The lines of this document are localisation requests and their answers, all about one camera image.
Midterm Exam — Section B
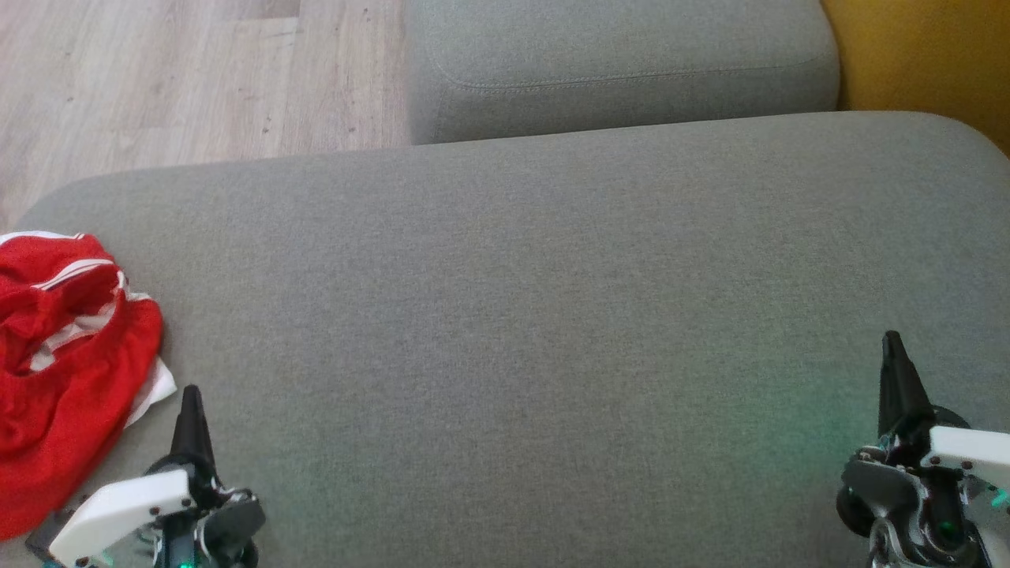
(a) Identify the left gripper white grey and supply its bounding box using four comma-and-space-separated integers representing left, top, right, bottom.
28, 385, 266, 568

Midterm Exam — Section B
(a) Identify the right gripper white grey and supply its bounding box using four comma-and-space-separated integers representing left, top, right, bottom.
836, 331, 1010, 568

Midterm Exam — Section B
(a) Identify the red shorts white waistband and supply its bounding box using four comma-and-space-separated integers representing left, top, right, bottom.
0, 300, 164, 541

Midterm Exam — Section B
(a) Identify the red white basketball jersey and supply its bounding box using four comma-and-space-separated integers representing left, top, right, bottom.
0, 230, 178, 431

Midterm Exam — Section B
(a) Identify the yellow furniture piece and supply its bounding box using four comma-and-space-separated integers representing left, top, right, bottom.
821, 0, 1010, 155

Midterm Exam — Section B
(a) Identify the large grey sofa seat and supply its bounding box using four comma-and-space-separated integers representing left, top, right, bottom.
0, 110, 1010, 568

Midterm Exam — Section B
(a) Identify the small grey sofa cushion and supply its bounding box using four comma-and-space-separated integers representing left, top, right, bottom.
404, 0, 841, 145

